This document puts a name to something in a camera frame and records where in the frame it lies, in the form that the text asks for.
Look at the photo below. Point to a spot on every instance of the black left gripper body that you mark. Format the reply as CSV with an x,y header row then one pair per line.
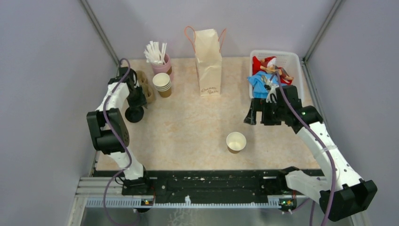
x,y
137,97

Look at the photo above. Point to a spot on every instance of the brown paper coffee cup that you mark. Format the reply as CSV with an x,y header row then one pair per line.
x,y
236,142

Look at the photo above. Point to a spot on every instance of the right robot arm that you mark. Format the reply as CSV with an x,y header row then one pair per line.
x,y
344,192

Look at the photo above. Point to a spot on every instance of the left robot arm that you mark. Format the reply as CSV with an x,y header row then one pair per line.
x,y
124,101

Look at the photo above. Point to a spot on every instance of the cream paper takeout bag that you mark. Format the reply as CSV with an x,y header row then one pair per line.
x,y
207,45

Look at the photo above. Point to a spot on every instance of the brown pulp cup carrier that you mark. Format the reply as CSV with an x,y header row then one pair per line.
x,y
147,89

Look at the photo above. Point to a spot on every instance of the stack of black lids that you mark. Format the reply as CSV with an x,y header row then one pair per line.
x,y
134,115

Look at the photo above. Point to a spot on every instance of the blue cartoon cloth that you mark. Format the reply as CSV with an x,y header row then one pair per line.
x,y
261,84

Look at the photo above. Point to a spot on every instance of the stack of brown paper cups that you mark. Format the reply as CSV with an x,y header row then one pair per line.
x,y
162,84

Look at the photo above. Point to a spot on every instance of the pink straw holder cup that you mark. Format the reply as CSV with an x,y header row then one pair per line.
x,y
165,68

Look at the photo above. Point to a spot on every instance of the red patterned cloth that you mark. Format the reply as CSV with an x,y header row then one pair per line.
x,y
268,65

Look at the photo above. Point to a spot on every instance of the white wrapped straws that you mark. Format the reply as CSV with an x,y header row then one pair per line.
x,y
155,53

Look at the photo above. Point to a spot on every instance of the white plastic basket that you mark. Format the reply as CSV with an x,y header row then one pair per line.
x,y
290,62

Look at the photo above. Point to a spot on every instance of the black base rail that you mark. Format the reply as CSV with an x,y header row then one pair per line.
x,y
208,188

